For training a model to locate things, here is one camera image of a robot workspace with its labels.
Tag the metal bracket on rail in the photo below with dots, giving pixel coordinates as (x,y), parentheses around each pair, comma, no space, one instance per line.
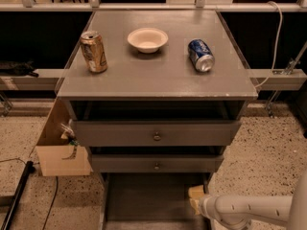
(293,62)

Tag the cardboard box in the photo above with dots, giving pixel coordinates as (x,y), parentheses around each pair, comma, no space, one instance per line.
(57,154)

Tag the grey wooden drawer cabinet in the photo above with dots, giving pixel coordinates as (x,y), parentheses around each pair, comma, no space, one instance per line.
(162,86)

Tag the black floor bar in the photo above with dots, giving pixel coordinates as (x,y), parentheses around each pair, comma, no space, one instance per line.
(10,202)

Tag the black object on ledge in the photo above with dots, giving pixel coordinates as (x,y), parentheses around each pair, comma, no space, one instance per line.
(15,68)

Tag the blue soda can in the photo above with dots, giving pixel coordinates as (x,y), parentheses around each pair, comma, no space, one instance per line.
(201,55)

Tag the top grey drawer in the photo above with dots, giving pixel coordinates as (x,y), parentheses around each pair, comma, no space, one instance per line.
(155,133)

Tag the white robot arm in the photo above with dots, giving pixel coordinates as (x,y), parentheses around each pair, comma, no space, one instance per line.
(236,212)

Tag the bottom grey open drawer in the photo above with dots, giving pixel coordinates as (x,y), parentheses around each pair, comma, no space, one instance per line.
(151,201)

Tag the gold soda can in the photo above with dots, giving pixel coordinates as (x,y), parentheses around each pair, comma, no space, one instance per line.
(93,51)

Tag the white paper bowl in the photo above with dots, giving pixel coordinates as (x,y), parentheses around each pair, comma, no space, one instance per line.
(147,40)

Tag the middle grey drawer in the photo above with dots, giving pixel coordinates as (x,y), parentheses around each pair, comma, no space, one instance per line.
(156,163)

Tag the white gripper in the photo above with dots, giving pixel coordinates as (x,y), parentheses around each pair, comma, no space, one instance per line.
(204,204)

